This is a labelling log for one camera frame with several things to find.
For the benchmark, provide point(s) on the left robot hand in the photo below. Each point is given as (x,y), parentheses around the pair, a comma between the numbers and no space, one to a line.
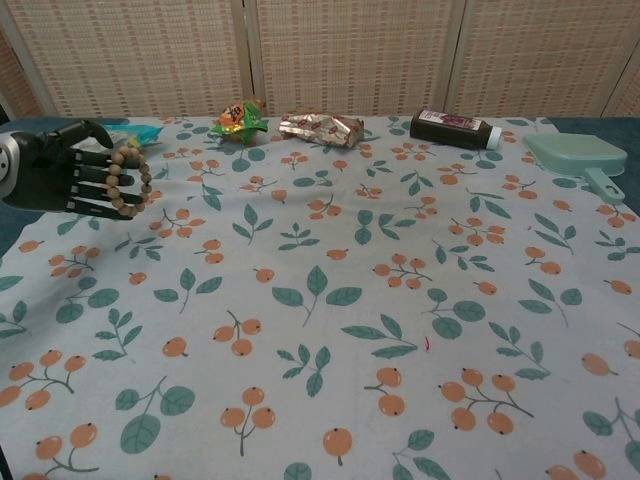
(45,170)

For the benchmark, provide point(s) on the teal clear snack bag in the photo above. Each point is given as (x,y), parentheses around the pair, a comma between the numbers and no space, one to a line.
(145,132)

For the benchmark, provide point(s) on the green orange snack packet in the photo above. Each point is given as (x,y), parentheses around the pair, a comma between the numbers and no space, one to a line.
(241,120)

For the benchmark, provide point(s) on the gold foil snack packet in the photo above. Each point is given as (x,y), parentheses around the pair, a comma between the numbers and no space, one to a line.
(320,130)

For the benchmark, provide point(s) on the floral fruit print tablecloth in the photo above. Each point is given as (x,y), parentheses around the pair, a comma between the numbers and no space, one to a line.
(320,310)

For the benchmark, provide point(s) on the bamboo folding screen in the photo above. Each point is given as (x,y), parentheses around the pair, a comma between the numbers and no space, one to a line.
(350,55)

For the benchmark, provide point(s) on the dark bottle white cap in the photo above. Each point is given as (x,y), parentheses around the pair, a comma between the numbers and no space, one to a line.
(445,131)

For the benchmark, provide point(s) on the mint green dustpan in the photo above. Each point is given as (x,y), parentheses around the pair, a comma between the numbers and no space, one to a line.
(575,155)

